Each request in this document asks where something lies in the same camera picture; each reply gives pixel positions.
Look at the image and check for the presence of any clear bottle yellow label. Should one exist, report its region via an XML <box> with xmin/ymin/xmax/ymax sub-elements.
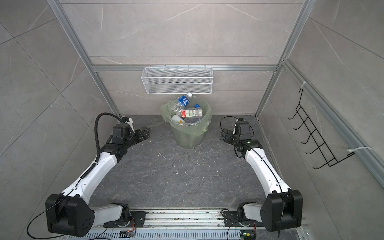
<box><xmin>172</xmin><ymin>115</ymin><xmax>186</xmax><ymax>124</ymax></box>

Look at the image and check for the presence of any purple Ganten water bottle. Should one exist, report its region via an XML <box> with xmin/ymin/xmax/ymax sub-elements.
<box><xmin>185</xmin><ymin>118</ymin><xmax>202</xmax><ymax>124</ymax></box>

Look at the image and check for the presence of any small bottle green red label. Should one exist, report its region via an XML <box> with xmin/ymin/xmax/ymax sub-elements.
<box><xmin>181</xmin><ymin>108</ymin><xmax>203</xmax><ymax>119</ymax></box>

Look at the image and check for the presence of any small bottle blue label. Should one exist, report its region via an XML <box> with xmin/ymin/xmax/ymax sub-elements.
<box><xmin>171</xmin><ymin>93</ymin><xmax>193</xmax><ymax>115</ymax></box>

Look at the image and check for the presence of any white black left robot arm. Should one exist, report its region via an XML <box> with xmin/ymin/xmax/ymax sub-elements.
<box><xmin>46</xmin><ymin>123</ymin><xmax>151</xmax><ymax>237</ymax></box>

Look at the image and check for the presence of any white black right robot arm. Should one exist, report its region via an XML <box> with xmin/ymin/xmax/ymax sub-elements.
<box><xmin>220</xmin><ymin>118</ymin><xmax>304</xmax><ymax>232</ymax></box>

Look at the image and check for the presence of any grey mesh waste bin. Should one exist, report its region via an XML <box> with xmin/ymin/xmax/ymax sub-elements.
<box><xmin>172</xmin><ymin>127</ymin><xmax>204</xmax><ymax>149</ymax></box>

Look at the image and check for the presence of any green plastic bin liner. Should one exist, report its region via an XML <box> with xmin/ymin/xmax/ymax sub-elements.
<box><xmin>161</xmin><ymin>96</ymin><xmax>213</xmax><ymax>136</ymax></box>

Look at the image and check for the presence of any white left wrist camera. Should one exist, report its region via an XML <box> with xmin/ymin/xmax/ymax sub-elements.
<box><xmin>122</xmin><ymin>117</ymin><xmax>135</xmax><ymax>133</ymax></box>

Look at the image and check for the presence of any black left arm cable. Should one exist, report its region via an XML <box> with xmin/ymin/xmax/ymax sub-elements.
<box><xmin>26</xmin><ymin>112</ymin><xmax>127</xmax><ymax>240</ymax></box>

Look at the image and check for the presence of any white wire mesh shelf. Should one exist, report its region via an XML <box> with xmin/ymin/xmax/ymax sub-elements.
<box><xmin>141</xmin><ymin>67</ymin><xmax>214</xmax><ymax>95</ymax></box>

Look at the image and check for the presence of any black wire hook rack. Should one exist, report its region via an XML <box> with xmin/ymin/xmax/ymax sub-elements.
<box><xmin>287</xmin><ymin>89</ymin><xmax>355</xmax><ymax>170</ymax></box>

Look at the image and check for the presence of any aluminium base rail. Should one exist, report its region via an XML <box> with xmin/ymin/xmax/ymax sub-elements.
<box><xmin>82</xmin><ymin>209</ymin><xmax>312</xmax><ymax>240</ymax></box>

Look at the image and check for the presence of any aluminium frame rail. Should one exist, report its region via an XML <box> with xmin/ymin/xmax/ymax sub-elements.
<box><xmin>47</xmin><ymin>0</ymin><xmax>121</xmax><ymax>117</ymax></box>

